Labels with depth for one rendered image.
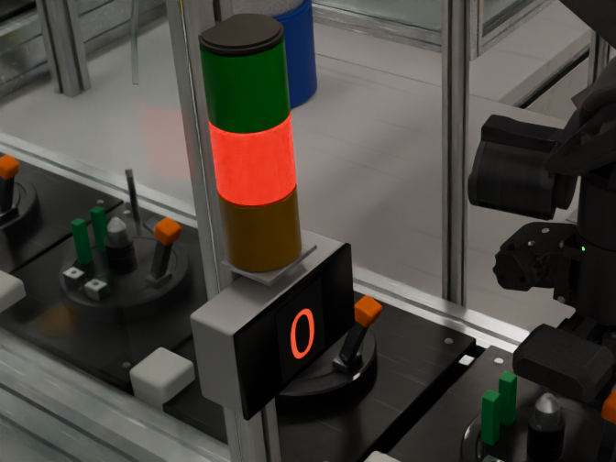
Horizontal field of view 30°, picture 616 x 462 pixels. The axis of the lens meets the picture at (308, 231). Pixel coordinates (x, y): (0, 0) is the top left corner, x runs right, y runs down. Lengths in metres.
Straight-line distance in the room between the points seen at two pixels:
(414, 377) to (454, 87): 0.27
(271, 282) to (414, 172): 0.90
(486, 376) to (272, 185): 0.45
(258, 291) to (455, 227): 0.46
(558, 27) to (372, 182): 0.59
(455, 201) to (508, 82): 0.72
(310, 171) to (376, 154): 0.10
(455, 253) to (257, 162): 0.53
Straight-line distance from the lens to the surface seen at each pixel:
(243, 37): 0.67
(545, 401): 0.95
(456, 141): 1.12
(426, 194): 1.56
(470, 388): 1.08
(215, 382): 0.76
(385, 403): 1.06
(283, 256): 0.73
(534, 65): 1.91
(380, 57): 1.95
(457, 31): 1.07
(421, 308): 1.20
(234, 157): 0.69
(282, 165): 0.70
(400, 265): 1.42
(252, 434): 0.85
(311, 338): 0.78
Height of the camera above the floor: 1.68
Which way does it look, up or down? 33 degrees down
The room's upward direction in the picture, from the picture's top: 4 degrees counter-clockwise
